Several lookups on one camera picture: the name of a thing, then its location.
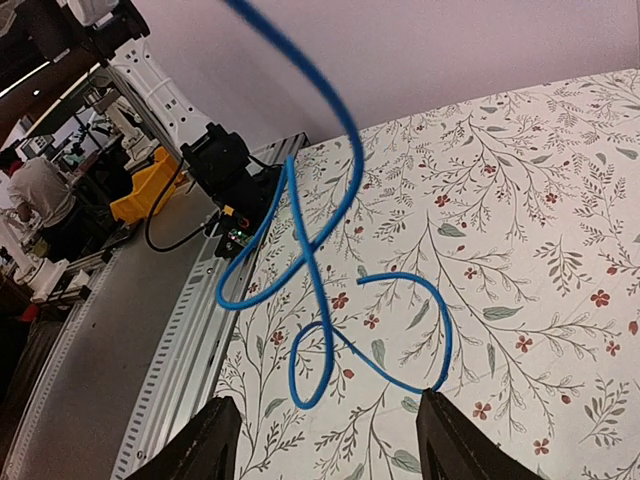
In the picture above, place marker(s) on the person in white shirt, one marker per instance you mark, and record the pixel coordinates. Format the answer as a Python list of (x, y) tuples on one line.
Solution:
[(36, 186)]

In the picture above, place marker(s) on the floral tablecloth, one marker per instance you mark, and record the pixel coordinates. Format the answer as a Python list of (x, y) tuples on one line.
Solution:
[(502, 230)]

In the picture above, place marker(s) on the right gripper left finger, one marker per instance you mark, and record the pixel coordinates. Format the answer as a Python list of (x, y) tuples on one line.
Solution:
[(204, 449)]

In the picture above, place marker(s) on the aluminium front rail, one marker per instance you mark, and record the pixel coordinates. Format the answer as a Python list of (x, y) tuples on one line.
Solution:
[(141, 358)]

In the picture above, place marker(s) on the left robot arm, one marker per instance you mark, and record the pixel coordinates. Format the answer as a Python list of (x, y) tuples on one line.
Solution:
[(217, 159)]

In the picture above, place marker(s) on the yellow plastic bin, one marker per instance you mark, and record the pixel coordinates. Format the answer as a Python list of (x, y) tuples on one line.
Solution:
[(147, 185)]

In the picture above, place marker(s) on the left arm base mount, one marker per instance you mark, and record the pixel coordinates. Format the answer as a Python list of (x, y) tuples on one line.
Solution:
[(243, 202)]

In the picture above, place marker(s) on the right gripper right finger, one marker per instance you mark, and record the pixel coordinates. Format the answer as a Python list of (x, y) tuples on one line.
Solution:
[(452, 447)]

